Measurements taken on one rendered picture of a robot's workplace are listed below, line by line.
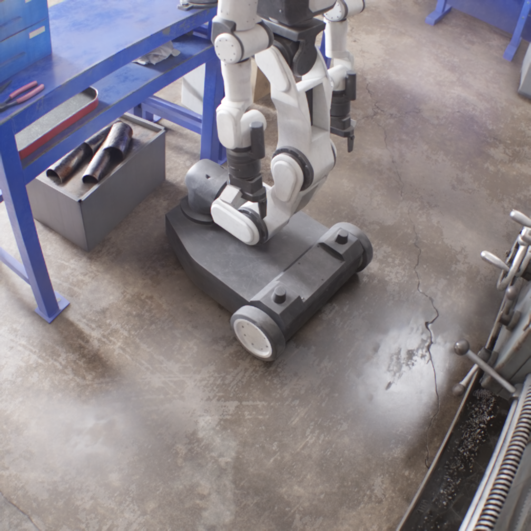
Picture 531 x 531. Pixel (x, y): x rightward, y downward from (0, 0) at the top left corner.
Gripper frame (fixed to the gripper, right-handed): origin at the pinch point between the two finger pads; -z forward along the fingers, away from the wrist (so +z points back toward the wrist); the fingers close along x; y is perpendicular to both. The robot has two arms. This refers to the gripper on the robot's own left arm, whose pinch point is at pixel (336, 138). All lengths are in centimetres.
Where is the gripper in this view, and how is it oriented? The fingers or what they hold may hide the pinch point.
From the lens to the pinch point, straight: 184.9
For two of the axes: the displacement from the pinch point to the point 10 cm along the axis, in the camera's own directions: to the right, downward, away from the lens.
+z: -0.5, -7.4, -6.7
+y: 6.4, -5.4, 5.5
